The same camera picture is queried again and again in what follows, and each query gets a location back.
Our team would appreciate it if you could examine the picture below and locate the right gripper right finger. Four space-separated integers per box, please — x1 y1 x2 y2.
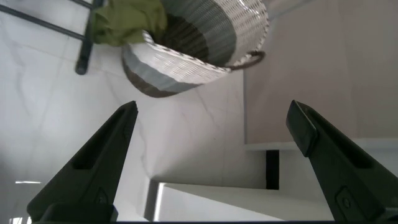
285 99 398 222

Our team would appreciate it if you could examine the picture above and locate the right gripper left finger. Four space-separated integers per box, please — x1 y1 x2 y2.
26 100 139 222

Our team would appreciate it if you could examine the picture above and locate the green garment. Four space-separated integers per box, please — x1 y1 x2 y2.
91 0 169 47

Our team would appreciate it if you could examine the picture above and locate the black clothes rack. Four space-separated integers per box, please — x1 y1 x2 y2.
0 0 106 76

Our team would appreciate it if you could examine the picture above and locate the white laundry basket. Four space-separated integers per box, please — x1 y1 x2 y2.
121 0 270 99

